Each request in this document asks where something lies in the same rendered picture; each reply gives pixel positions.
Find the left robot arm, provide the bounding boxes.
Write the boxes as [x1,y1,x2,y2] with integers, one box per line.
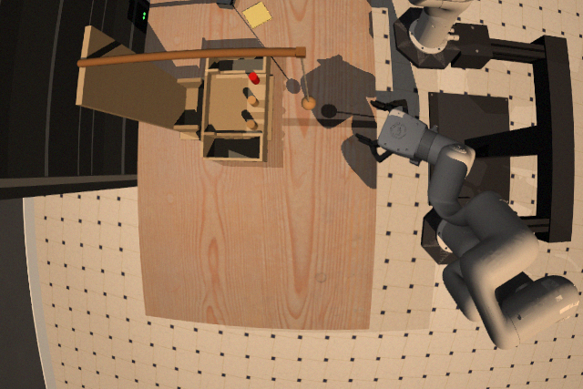
[409,125,579,350]

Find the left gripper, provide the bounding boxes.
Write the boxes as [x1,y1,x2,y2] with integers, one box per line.
[355,99,428,163]

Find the red cylinder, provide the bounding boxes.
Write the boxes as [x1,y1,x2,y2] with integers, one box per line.
[249,72,260,85]

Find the brown cylinder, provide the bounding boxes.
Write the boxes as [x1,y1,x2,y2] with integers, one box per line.
[246,120,258,130]
[248,96,259,107]

